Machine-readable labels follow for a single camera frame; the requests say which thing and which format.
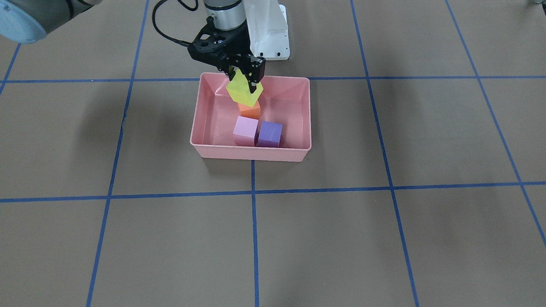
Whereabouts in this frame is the yellow block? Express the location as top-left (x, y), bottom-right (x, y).
top-left (226, 70), bottom-right (264, 107)

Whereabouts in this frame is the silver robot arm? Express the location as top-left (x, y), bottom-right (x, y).
top-left (1, 0), bottom-right (266, 93)

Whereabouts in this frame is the purple block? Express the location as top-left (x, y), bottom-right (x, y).
top-left (257, 121), bottom-right (283, 148)

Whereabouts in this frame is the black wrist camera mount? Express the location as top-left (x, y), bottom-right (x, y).
top-left (188, 26), bottom-right (229, 67)

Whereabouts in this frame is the pink plastic bin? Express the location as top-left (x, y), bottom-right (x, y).
top-left (190, 72), bottom-right (312, 162)

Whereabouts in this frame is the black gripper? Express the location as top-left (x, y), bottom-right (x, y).
top-left (217, 26), bottom-right (267, 85)

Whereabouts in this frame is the pink block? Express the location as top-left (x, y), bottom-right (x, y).
top-left (232, 116), bottom-right (259, 147)

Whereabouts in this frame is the white camera pillar base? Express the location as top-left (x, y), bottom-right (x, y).
top-left (243, 0), bottom-right (290, 61)

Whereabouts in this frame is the orange block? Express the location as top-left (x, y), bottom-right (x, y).
top-left (237, 101), bottom-right (261, 120)

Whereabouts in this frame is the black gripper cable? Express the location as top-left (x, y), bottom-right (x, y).
top-left (152, 0), bottom-right (199, 46)

